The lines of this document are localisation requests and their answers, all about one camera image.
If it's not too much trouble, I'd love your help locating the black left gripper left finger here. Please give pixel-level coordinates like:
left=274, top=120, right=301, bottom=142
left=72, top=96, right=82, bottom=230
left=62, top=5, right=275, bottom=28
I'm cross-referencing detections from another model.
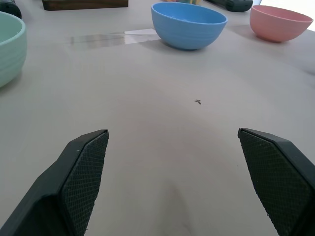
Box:
left=0, top=129, right=110, bottom=236

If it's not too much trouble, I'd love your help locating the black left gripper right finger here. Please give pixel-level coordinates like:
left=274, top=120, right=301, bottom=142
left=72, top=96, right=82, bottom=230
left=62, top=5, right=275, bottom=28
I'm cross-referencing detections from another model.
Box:
left=237, top=127, right=315, bottom=236

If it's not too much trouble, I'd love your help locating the mint green plastic bowl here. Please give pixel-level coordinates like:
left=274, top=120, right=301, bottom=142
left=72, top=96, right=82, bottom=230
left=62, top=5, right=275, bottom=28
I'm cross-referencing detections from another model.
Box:
left=0, top=11, right=28, bottom=89

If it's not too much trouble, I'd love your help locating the clear tape strip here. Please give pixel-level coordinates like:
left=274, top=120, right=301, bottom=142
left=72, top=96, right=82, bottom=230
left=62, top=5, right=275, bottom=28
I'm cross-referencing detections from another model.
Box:
left=69, top=28, right=159, bottom=48

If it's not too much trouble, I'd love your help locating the pink plastic bowl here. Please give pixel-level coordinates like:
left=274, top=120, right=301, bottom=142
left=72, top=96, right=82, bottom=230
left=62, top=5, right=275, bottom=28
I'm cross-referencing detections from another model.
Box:
left=249, top=4, right=314, bottom=43

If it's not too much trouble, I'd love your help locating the blue plastic bowl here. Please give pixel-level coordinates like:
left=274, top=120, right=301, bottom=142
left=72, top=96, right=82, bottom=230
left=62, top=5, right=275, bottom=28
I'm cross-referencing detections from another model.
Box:
left=150, top=2, right=228, bottom=51

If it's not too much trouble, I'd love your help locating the dark wooden block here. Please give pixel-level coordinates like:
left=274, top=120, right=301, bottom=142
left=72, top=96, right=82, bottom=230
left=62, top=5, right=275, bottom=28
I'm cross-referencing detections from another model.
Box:
left=41, top=0, right=129, bottom=11

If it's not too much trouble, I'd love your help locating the black oblong device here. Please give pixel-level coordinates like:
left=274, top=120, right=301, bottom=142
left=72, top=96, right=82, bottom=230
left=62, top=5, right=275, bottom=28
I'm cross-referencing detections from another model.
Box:
left=204, top=0, right=253, bottom=12

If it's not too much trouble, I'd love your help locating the black cylindrical object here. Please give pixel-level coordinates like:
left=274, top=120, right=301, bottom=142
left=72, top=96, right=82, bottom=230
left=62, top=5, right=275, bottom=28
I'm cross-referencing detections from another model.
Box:
left=0, top=0, right=23, bottom=20

